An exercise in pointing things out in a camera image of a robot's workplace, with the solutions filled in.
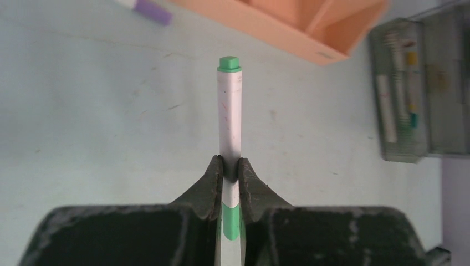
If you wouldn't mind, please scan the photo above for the purple cap white marker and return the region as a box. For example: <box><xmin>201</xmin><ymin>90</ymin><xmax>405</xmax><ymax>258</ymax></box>
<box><xmin>115</xmin><ymin>0</ymin><xmax>172</xmax><ymax>26</ymax></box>

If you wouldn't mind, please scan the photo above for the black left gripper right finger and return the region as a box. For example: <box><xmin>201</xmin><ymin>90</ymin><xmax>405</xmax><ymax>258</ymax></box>
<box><xmin>238</xmin><ymin>158</ymin><xmax>292</xmax><ymax>225</ymax></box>

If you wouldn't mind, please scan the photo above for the green cap white marker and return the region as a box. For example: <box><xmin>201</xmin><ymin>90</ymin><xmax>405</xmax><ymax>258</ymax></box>
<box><xmin>384</xmin><ymin>30</ymin><xmax>417</xmax><ymax>131</ymax></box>

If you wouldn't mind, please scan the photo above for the dark red cap marker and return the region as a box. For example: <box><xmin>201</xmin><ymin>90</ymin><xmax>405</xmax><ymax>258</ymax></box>
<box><xmin>400</xmin><ymin>39</ymin><xmax>417</xmax><ymax>48</ymax></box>

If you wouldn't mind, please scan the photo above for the orange plastic file organizer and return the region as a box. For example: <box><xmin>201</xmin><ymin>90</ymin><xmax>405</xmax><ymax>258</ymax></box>
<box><xmin>174</xmin><ymin>0</ymin><xmax>389</xmax><ymax>65</ymax></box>

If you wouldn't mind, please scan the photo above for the clear plastic drawer cabinet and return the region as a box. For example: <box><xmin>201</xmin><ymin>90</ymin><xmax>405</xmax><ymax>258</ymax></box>
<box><xmin>412</xmin><ymin>1</ymin><xmax>469</xmax><ymax>158</ymax></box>

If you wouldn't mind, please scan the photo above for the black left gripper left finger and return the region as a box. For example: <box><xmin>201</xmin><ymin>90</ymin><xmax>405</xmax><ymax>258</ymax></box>
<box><xmin>170</xmin><ymin>155</ymin><xmax>223</xmax><ymax>221</ymax></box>

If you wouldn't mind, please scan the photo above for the clear open cabinet drawer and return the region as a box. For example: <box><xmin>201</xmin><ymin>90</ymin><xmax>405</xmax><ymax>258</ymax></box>
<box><xmin>367</xmin><ymin>18</ymin><xmax>423</xmax><ymax>163</ymax></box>

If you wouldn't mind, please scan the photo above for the light green cap marker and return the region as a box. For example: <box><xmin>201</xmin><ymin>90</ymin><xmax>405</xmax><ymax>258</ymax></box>
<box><xmin>217</xmin><ymin>56</ymin><xmax>242</xmax><ymax>265</ymax></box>

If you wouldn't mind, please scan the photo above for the yellow cap white marker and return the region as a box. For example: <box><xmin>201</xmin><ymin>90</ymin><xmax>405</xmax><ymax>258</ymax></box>
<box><xmin>406</xmin><ymin>52</ymin><xmax>419</xmax><ymax>114</ymax></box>

